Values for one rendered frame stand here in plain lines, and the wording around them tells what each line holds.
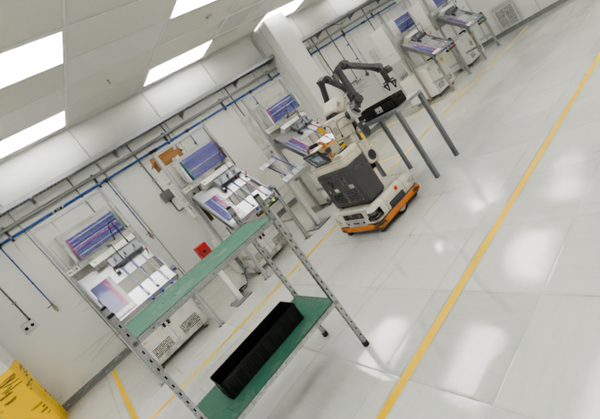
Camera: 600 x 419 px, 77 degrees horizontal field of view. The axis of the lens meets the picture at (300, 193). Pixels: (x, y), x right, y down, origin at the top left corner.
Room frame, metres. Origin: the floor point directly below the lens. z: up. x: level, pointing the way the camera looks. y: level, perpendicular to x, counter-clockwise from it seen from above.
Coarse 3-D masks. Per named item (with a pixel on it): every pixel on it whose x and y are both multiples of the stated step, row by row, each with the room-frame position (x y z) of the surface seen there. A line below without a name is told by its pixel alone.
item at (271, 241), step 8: (256, 216) 4.65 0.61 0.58; (264, 216) 4.70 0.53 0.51; (272, 224) 4.71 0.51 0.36; (224, 232) 4.85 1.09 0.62; (232, 232) 4.46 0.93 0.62; (264, 232) 4.63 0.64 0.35; (272, 232) 4.67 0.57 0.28; (288, 232) 4.77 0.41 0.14; (216, 240) 4.79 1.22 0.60; (264, 240) 4.59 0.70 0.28; (272, 240) 4.65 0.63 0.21; (280, 240) 4.69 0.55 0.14; (248, 248) 4.47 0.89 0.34; (264, 248) 4.56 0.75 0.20; (272, 248) 4.60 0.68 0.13; (240, 256) 4.49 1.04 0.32; (256, 256) 4.48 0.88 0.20; (232, 264) 4.88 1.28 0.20; (248, 264) 4.44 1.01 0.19; (240, 272) 4.83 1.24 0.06
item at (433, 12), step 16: (432, 0) 7.95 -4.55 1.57; (448, 0) 8.24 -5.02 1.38; (416, 16) 8.23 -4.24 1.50; (432, 16) 7.93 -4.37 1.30; (448, 16) 7.97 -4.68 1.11; (480, 16) 7.80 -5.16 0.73; (432, 32) 8.12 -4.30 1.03; (464, 32) 8.11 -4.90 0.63; (464, 48) 7.79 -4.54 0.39; (480, 48) 7.51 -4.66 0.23; (448, 64) 8.17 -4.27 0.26
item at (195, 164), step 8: (208, 144) 4.84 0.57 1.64; (200, 152) 4.76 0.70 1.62; (208, 152) 4.80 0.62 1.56; (216, 152) 4.85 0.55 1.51; (184, 160) 4.64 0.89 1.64; (192, 160) 4.68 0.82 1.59; (200, 160) 4.73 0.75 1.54; (208, 160) 4.77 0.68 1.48; (216, 160) 4.81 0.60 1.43; (184, 168) 4.66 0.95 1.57; (192, 168) 4.65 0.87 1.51; (200, 168) 4.69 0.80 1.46; (208, 168) 4.74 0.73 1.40; (192, 176) 4.63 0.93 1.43
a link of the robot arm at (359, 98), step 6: (336, 66) 3.64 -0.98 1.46; (342, 66) 3.65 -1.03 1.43; (336, 72) 3.66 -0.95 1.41; (342, 72) 3.63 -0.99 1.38; (342, 78) 3.62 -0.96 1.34; (348, 84) 3.60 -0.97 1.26; (348, 90) 3.60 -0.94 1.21; (354, 90) 3.58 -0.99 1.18; (354, 96) 3.56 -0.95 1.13; (360, 96) 3.54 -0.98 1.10; (360, 102) 3.53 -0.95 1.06
